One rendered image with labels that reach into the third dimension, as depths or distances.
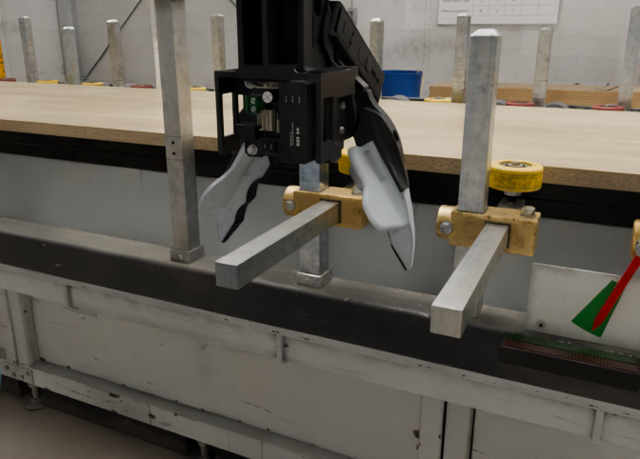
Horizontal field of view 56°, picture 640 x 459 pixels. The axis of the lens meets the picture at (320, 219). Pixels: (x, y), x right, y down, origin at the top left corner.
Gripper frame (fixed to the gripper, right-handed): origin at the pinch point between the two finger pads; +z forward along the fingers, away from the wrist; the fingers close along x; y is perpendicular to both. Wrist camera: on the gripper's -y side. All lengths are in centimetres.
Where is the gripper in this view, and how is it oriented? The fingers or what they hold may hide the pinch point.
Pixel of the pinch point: (313, 253)
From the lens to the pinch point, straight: 45.2
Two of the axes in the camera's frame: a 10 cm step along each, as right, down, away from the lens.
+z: 0.0, 9.5, 3.0
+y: -3.8, 2.7, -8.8
